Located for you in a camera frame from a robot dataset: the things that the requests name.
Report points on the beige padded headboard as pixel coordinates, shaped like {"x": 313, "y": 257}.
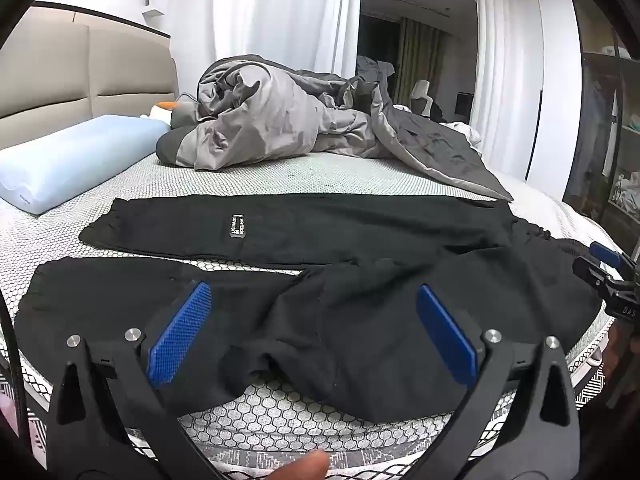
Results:
{"x": 75, "y": 75}

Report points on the light blue pillow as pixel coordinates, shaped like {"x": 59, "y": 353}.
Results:
{"x": 75, "y": 157}

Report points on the black pants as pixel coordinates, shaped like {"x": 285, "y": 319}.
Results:
{"x": 350, "y": 300}

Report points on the white curtain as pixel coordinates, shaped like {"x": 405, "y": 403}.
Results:
{"x": 500, "y": 45}
{"x": 285, "y": 15}

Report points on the person's left hand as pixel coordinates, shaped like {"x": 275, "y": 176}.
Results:
{"x": 306, "y": 466}

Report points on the grey duvet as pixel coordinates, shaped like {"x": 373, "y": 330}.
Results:
{"x": 300, "y": 115}

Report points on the bed with hexagon-patterned mattress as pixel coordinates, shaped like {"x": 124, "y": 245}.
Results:
{"x": 310, "y": 172}

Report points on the olive green curtain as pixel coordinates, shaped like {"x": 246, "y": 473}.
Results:
{"x": 417, "y": 60}

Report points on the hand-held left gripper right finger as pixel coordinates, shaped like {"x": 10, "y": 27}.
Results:
{"x": 445, "y": 332}

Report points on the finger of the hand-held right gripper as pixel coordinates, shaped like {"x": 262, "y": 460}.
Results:
{"x": 606, "y": 254}
{"x": 592, "y": 275}

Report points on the white chair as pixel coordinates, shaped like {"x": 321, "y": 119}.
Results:
{"x": 421, "y": 96}

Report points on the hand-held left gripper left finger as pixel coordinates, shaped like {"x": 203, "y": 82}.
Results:
{"x": 180, "y": 330}

